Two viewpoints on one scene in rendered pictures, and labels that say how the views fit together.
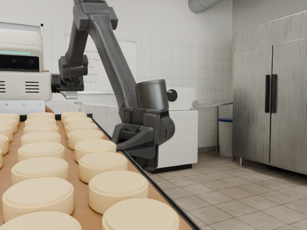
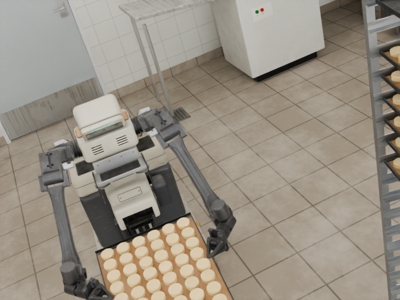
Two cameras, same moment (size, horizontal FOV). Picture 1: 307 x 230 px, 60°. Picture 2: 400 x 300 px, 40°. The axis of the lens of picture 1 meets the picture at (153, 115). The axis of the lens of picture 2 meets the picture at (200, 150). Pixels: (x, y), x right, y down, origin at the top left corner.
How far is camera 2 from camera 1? 1.72 m
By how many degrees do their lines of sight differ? 31
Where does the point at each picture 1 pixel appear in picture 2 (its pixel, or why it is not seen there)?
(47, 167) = (194, 283)
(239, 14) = not seen: outside the picture
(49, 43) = not seen: outside the picture
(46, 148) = (188, 269)
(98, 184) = (209, 289)
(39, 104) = (133, 152)
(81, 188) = (203, 285)
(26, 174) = (190, 287)
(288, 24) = not seen: outside the picture
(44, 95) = (133, 142)
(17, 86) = (111, 144)
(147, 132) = (220, 244)
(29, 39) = (110, 110)
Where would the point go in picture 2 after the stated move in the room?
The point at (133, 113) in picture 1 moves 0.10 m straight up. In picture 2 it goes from (212, 231) to (206, 211)
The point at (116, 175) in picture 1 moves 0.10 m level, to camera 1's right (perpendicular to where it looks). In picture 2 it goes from (212, 284) to (241, 281)
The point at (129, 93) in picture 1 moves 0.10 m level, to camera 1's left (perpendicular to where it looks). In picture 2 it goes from (207, 198) to (183, 202)
